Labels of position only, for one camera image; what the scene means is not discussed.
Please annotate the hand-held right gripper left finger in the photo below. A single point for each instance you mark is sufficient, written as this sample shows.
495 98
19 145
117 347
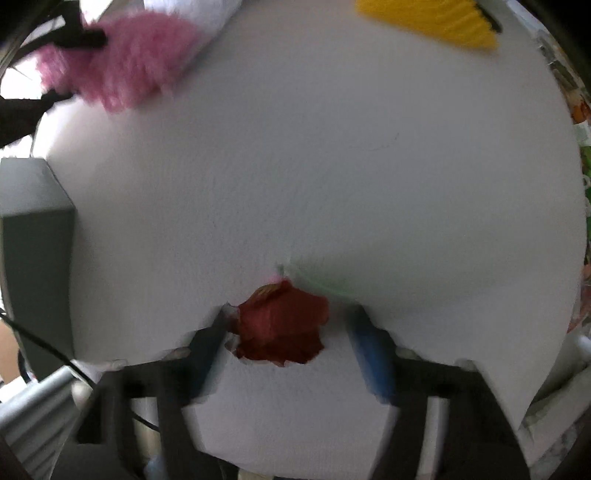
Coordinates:
205 355

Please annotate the black round pad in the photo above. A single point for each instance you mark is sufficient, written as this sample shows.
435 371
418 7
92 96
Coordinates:
490 21

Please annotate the white foam sheet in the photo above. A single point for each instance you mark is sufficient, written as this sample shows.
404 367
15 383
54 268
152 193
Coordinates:
203 14

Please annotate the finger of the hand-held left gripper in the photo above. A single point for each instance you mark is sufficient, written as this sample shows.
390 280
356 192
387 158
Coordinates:
83 37
18 115

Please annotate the yellow foam fruit net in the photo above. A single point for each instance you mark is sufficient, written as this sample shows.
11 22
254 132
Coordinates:
429 18

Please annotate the grey cardboard box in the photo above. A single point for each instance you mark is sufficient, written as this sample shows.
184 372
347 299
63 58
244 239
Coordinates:
37 267

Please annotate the dark red fabric flower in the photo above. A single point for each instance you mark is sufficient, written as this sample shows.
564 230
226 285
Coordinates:
281 327

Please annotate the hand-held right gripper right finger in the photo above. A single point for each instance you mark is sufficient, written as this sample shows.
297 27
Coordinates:
369 360

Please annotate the light pink fluffy yarn ball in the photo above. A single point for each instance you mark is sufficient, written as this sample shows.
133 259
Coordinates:
129 64

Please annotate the pile of snack packets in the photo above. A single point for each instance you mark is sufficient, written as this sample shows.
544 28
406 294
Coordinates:
577 106

